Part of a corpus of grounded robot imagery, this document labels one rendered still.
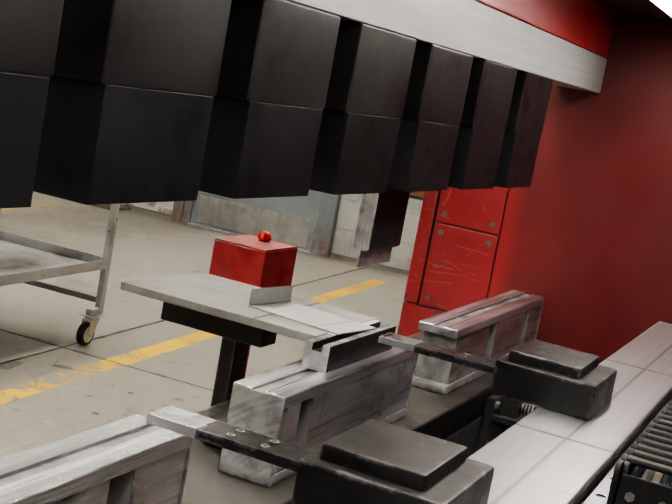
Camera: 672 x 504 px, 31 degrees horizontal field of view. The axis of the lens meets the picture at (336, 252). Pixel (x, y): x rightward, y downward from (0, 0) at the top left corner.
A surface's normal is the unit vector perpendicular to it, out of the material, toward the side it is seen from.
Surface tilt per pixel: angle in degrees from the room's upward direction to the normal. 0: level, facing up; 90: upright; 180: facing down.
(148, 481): 90
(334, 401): 90
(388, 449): 0
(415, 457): 0
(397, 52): 90
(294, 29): 90
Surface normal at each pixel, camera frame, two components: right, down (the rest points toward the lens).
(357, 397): 0.90, 0.22
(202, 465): 0.18, -0.97
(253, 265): -0.40, 0.06
